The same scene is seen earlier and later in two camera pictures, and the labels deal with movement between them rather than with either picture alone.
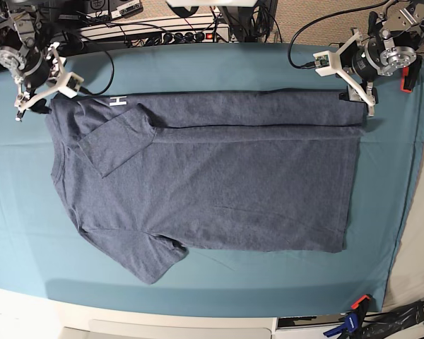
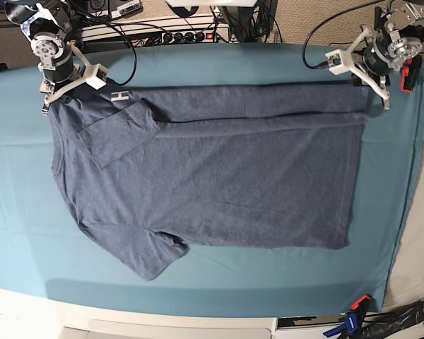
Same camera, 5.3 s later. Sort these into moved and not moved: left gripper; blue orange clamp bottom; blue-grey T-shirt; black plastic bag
Moved: left gripper
Not moved: black plastic bag; blue orange clamp bottom; blue-grey T-shirt
